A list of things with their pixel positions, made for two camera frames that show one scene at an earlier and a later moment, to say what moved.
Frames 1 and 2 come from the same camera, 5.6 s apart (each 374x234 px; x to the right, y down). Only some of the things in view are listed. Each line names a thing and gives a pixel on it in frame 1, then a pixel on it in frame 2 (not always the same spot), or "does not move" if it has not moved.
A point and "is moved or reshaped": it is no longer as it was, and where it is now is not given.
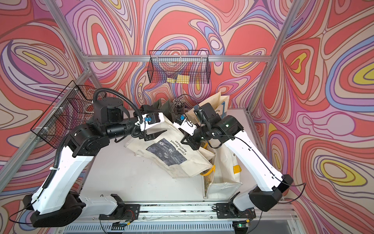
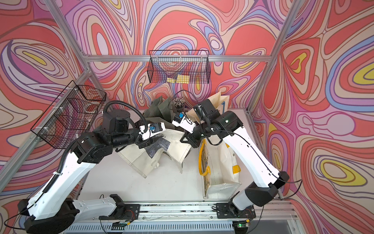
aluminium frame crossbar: x=115 y=58 does not move
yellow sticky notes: x=180 y=79 does not move
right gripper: x=188 y=139 does not move
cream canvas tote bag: x=167 y=152 is moved or reshaped
